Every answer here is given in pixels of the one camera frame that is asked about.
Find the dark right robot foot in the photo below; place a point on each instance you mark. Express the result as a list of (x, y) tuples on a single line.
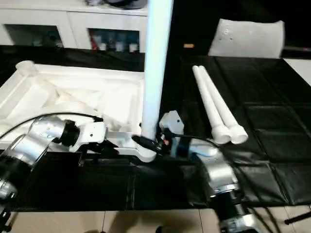
[(163, 229)]

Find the white plastic table top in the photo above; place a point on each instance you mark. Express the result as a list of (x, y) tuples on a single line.
[(60, 85)]

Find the black work mat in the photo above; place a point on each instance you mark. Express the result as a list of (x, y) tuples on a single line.
[(267, 97)]

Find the small yellow label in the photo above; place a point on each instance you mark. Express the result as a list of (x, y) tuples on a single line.
[(189, 45)]

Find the black tripod stand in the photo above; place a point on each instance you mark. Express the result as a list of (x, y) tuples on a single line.
[(297, 217)]

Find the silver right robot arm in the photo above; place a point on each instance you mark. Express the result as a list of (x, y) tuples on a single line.
[(221, 174)]

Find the white cabinet with glass doors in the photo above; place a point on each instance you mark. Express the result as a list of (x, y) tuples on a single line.
[(73, 19)]

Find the black cabinet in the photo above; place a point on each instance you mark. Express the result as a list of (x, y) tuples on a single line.
[(194, 24)]

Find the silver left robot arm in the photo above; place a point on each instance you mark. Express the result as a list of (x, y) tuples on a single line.
[(36, 143)]

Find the white plastic table leg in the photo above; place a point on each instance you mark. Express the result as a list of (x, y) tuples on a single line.
[(156, 60), (211, 106), (226, 114)]

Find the black bar with red mark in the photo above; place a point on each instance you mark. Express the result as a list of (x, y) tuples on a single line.
[(297, 49)]

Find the white flat panel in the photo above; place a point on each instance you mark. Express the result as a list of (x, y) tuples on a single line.
[(300, 70)]

